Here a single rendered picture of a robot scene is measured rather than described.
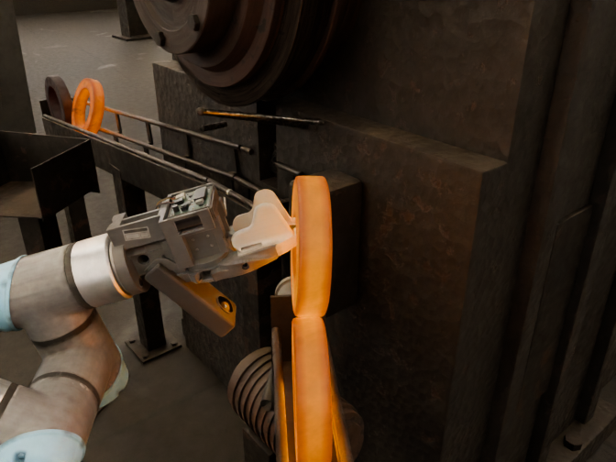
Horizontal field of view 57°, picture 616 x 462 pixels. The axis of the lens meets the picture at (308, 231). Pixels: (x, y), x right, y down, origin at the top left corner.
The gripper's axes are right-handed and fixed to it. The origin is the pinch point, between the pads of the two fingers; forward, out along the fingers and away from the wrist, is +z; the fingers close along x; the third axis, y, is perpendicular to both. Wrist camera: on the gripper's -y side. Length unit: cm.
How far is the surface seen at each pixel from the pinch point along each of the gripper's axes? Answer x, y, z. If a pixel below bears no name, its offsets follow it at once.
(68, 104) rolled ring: 129, -1, -68
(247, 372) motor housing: 16.5, -30.3, -16.7
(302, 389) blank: -15.1, -7.9, -4.0
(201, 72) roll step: 46.8, 11.2, -12.3
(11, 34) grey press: 306, 18, -149
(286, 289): 14.0, -15.4, -6.1
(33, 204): 67, -10, -62
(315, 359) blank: -12.9, -6.7, -2.1
